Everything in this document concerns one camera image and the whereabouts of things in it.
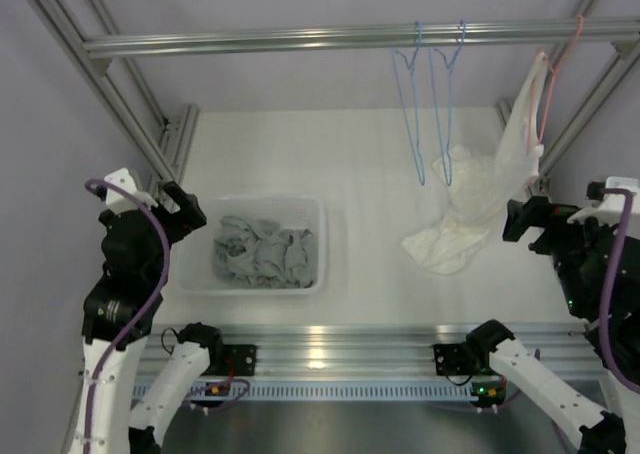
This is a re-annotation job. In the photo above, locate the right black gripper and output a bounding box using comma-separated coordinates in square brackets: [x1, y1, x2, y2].
[502, 196, 616, 317]

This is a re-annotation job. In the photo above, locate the grey tank top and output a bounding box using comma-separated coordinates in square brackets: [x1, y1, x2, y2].
[248, 229, 318, 289]
[213, 215, 280, 288]

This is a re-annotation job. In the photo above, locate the blue wire hanger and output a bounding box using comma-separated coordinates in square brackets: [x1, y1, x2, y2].
[391, 22, 426, 186]
[430, 19, 469, 188]

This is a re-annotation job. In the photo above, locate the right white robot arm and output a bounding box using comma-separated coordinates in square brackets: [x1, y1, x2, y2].
[461, 188, 639, 453]

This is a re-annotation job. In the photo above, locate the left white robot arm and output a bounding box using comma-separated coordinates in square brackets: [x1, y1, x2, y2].
[68, 172, 226, 453]

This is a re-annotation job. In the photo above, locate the white tank top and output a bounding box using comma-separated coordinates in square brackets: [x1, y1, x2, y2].
[401, 51, 549, 275]

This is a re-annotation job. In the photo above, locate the white plastic basket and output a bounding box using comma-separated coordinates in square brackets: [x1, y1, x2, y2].
[171, 194, 328, 297]

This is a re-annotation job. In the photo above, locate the left aluminium frame post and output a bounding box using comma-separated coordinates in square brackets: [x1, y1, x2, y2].
[26, 0, 200, 191]

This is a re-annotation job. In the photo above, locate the aluminium frame post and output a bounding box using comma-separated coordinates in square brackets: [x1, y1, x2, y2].
[527, 0, 639, 195]
[26, 0, 200, 191]

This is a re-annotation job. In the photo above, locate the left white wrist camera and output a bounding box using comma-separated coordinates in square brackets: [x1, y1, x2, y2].
[103, 168, 158, 214]

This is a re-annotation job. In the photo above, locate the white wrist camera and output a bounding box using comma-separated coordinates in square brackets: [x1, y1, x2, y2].
[103, 168, 158, 214]
[568, 176, 639, 226]

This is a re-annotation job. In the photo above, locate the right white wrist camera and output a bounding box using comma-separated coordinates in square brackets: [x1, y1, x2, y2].
[568, 176, 639, 226]

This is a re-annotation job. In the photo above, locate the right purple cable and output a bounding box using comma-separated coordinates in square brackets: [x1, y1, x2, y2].
[529, 187, 640, 454]

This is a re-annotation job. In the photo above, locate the pink wire hanger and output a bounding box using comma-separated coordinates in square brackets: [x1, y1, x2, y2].
[527, 14, 585, 146]

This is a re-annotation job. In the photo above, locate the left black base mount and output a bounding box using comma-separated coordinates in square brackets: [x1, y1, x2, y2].
[218, 344, 258, 377]

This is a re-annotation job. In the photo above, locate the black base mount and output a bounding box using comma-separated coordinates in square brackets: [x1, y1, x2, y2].
[432, 343, 487, 377]
[218, 344, 258, 377]

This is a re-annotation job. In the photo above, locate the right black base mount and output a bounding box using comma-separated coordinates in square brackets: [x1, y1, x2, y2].
[432, 343, 487, 377]

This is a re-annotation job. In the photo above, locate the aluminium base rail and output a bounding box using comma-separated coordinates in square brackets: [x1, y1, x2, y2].
[134, 323, 606, 378]

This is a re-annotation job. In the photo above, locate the white slotted cable duct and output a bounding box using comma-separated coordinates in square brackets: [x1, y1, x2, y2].
[134, 379, 479, 402]

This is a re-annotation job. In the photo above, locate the aluminium top rail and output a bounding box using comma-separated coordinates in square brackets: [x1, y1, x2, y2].
[82, 16, 639, 60]

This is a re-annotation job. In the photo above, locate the right aluminium frame post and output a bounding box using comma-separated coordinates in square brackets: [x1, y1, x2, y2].
[527, 0, 639, 195]

